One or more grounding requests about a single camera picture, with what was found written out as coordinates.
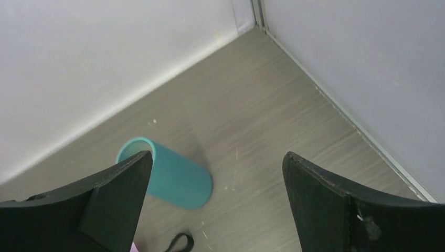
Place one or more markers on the black printed ribbon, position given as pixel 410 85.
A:
pixel 182 242

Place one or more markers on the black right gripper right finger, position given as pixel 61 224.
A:
pixel 333 213

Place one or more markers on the teal cylindrical vase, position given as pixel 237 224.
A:
pixel 174 178

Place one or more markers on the purple wrapping paper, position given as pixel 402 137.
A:
pixel 133 248

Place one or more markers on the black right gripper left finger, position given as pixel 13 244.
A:
pixel 97 213

